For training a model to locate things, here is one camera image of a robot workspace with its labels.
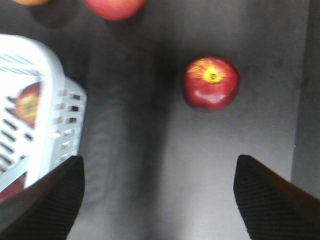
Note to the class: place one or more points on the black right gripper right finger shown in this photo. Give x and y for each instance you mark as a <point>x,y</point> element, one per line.
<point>271,207</point>

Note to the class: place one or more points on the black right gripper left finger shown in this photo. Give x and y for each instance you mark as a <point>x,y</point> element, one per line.
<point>47,209</point>

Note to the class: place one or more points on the light blue plastic basket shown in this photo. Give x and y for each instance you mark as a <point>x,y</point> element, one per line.
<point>57,132</point>

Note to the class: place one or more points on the red yellow apple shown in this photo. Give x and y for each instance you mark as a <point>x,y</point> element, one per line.
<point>15,187</point>
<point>27,103</point>

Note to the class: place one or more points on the dark red apple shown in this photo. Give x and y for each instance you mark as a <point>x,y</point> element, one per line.
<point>210,84</point>

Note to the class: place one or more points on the red yellow apple front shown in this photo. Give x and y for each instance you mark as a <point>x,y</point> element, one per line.
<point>15,187</point>

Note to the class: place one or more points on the black left front tray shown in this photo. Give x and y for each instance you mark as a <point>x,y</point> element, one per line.
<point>156,169</point>

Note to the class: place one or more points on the small orange tangerine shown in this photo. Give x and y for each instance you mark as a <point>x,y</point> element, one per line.
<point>31,3</point>

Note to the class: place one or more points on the pink red apple left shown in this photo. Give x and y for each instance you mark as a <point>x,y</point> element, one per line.
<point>115,10</point>

